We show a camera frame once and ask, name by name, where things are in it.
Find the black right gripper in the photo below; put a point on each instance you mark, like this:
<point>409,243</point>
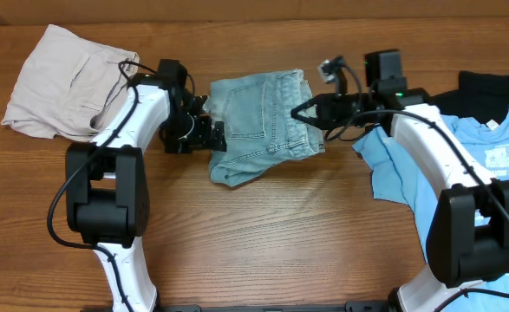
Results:
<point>324,111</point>

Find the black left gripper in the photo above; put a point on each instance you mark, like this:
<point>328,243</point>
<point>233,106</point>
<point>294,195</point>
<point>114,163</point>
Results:
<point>211,133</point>

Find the light blue denim shorts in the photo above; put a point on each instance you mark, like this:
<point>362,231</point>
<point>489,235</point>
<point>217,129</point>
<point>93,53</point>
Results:
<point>259,130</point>

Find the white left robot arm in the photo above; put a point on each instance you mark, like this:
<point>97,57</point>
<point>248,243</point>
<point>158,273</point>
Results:
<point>107,198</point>

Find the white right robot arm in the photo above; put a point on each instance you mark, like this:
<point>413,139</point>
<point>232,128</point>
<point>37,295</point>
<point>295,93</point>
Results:
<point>468,241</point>

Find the folded beige trousers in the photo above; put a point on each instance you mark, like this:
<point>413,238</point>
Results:
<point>68,86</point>

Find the black garment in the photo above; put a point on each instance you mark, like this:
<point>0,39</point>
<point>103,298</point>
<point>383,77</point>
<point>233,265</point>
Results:
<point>483,97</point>

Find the light blue printed t-shirt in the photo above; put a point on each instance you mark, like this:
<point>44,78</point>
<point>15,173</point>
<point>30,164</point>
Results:
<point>397,178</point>

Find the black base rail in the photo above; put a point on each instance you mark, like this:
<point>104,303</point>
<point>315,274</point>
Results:
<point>280,307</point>

